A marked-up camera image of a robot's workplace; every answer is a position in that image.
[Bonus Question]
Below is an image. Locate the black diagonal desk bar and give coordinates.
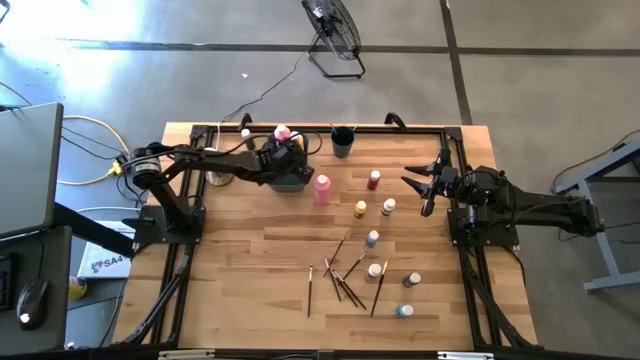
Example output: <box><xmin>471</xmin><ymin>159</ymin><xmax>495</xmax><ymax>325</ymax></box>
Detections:
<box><xmin>52</xmin><ymin>202</ymin><xmax>137</xmax><ymax>259</ymax></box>

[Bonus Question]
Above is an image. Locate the black floor cable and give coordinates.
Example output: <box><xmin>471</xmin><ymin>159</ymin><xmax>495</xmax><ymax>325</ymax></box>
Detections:
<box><xmin>549</xmin><ymin>128</ymin><xmax>640</xmax><ymax>244</ymax></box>

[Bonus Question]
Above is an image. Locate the black keyboard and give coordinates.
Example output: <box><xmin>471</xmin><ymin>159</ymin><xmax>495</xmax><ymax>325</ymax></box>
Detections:
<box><xmin>0</xmin><ymin>254</ymin><xmax>15</xmax><ymax>314</ymax></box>

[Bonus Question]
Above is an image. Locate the thin orange-tip black paintbrush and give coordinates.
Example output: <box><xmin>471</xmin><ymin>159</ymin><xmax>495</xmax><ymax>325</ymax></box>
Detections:
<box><xmin>322</xmin><ymin>230</ymin><xmax>350</xmax><ymax>279</ymax></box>

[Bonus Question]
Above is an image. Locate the black fan cable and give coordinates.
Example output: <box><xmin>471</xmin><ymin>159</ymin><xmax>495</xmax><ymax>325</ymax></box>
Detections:
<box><xmin>219</xmin><ymin>47</ymin><xmax>314</xmax><ymax>124</ymax></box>

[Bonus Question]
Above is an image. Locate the white bulb table lamp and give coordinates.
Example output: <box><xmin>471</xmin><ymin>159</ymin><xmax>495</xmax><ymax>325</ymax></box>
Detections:
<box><xmin>203</xmin><ymin>145</ymin><xmax>236</xmax><ymax>188</ymax></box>

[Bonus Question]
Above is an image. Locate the yellow roll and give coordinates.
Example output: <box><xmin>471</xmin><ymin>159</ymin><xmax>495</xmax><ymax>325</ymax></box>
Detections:
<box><xmin>68</xmin><ymin>276</ymin><xmax>89</xmax><ymax>302</ymax></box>

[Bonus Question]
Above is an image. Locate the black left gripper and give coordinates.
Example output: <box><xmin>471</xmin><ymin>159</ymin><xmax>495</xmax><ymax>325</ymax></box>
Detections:
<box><xmin>257</xmin><ymin>133</ymin><xmax>316</xmax><ymax>187</ymax></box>

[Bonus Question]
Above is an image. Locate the orange-bristle black paintbrush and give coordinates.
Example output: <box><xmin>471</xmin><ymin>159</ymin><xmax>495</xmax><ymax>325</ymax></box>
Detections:
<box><xmin>369</xmin><ymin>257</ymin><xmax>391</xmax><ymax>318</ymax></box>

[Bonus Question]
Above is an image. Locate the grey metal desk frame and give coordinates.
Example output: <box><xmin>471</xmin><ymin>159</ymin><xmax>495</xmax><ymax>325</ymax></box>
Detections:
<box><xmin>552</xmin><ymin>139</ymin><xmax>640</xmax><ymax>295</ymax></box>

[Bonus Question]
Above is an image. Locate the white SA4 box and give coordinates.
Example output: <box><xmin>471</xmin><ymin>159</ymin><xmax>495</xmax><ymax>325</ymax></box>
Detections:
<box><xmin>77</xmin><ymin>219</ymin><xmax>136</xmax><ymax>280</ymax></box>

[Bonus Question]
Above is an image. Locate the black desk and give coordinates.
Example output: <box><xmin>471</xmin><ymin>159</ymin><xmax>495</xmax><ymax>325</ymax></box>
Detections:
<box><xmin>0</xmin><ymin>224</ymin><xmax>75</xmax><ymax>357</ymax></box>

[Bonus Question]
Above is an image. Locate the teal ribbed cup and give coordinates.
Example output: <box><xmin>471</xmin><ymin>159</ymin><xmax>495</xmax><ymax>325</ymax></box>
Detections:
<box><xmin>330</xmin><ymin>124</ymin><xmax>356</xmax><ymax>159</ymax></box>

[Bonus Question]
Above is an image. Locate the yellow cable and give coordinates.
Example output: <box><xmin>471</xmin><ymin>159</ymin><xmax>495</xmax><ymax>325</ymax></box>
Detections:
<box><xmin>55</xmin><ymin>114</ymin><xmax>134</xmax><ymax>187</ymax></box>

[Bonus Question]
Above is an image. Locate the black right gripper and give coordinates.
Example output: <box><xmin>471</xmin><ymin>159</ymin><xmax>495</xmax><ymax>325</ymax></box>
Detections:
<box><xmin>400</xmin><ymin>146</ymin><xmax>469</xmax><ymax>218</ymax></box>

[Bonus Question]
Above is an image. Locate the silver aluminium bracket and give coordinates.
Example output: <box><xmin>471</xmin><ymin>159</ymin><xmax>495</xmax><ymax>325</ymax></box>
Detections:
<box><xmin>437</xmin><ymin>351</ymin><xmax>495</xmax><ymax>360</ymax></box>
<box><xmin>158</xmin><ymin>349</ymin><xmax>216</xmax><ymax>360</ymax></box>

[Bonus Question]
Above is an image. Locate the black floor fan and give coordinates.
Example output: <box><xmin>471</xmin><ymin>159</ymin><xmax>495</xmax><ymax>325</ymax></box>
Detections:
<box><xmin>300</xmin><ymin>0</ymin><xmax>367</xmax><ymax>80</ymax></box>

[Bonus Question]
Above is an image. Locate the black aluminium table frame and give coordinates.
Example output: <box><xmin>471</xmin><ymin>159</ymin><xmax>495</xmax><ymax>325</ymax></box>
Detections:
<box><xmin>113</xmin><ymin>123</ymin><xmax>539</xmax><ymax>351</ymax></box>

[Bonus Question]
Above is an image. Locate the black computer mouse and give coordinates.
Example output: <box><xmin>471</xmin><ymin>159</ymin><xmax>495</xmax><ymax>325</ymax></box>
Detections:
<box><xmin>15</xmin><ymin>278</ymin><xmax>50</xmax><ymax>332</ymax></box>

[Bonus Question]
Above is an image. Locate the black paintbrush Solve print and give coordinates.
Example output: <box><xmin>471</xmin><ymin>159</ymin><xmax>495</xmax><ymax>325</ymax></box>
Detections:
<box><xmin>331</xmin><ymin>269</ymin><xmax>360</xmax><ymax>309</ymax></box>

